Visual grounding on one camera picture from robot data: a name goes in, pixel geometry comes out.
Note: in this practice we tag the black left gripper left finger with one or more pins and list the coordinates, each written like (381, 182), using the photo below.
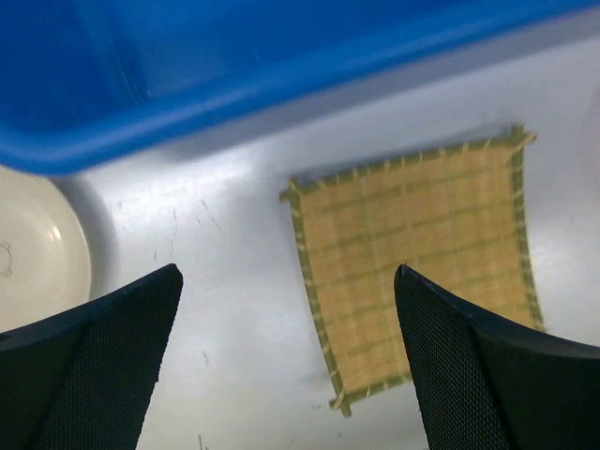
(83, 378)

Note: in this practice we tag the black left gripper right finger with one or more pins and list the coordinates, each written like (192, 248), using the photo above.
(485, 382)

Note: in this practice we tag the cream white plate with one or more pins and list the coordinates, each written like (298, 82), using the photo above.
(45, 258)

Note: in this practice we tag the woven bamboo mat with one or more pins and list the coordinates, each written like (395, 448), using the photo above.
(454, 213)

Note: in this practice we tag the blue plastic bin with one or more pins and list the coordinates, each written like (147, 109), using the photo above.
(86, 82)

